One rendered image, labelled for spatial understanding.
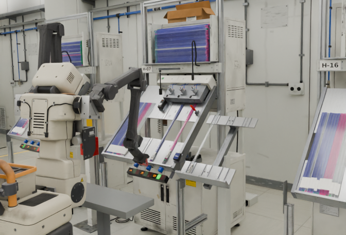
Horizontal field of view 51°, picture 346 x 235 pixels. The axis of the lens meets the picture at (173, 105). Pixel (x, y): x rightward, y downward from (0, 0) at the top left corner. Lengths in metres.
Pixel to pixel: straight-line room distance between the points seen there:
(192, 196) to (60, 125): 1.22
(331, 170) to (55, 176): 1.37
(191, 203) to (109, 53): 1.83
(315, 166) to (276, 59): 2.17
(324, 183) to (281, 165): 2.20
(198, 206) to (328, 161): 1.07
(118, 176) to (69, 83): 2.27
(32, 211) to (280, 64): 3.05
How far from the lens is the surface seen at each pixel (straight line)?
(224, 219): 2.34
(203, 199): 2.65
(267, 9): 4.08
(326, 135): 2.09
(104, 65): 3.74
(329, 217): 2.27
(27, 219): 1.54
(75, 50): 3.69
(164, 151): 2.45
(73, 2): 5.73
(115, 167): 3.94
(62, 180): 1.91
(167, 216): 2.91
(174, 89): 2.73
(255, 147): 4.20
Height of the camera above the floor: 1.35
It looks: 6 degrees down
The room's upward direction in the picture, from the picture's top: 1 degrees counter-clockwise
